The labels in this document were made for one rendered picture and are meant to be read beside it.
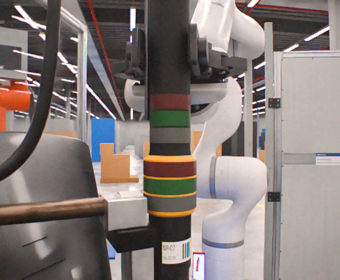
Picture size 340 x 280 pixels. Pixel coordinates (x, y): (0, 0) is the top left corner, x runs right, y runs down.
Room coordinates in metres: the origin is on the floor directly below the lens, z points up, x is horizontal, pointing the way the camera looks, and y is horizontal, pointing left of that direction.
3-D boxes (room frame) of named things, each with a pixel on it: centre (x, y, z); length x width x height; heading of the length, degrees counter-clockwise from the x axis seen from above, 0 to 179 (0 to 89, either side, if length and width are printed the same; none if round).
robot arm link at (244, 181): (0.81, -0.18, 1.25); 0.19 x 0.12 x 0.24; 72
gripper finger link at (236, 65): (0.30, -0.05, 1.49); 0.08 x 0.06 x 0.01; 50
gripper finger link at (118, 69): (0.32, 0.02, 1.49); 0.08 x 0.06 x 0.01; 111
